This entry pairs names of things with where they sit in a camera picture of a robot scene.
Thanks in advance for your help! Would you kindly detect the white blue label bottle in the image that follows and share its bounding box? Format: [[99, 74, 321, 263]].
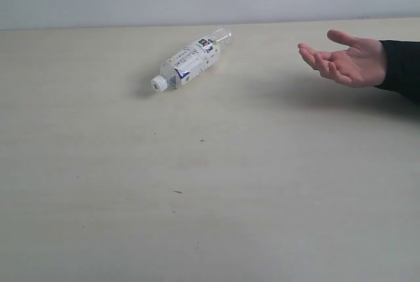
[[151, 28, 232, 92]]

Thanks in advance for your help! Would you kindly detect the person's open hand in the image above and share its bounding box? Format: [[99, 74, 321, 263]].
[[298, 30, 387, 88]]

